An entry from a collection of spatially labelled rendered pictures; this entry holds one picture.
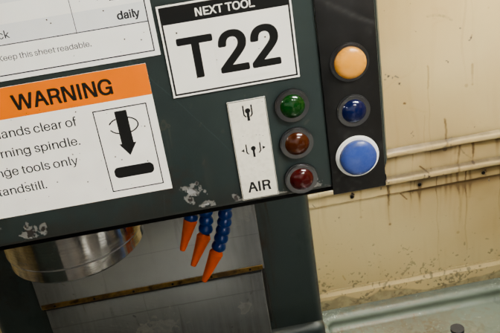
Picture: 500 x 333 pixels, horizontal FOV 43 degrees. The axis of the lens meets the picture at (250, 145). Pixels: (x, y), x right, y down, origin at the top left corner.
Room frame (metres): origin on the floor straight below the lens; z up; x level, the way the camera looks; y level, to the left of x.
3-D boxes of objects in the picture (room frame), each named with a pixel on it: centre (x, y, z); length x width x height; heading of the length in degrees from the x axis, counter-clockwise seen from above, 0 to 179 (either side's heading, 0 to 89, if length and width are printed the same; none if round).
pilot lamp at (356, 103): (0.46, -0.09, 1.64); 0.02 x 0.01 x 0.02; 93
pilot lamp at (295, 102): (0.46, -0.04, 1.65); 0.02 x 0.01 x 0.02; 93
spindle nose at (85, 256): (0.65, 0.22, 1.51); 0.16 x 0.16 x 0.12
